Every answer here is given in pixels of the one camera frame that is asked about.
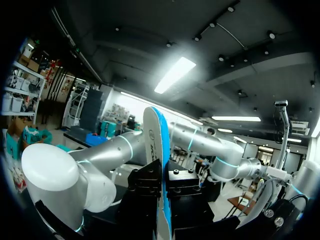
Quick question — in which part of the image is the white cable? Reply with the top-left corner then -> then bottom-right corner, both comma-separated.
234,177 -> 279,221

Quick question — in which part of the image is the blue and black shoe insole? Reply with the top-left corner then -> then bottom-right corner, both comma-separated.
142,106 -> 174,240

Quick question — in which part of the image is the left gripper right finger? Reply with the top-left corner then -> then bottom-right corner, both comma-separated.
165,160 -> 215,229

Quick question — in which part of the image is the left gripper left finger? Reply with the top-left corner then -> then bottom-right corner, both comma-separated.
116,158 -> 162,227

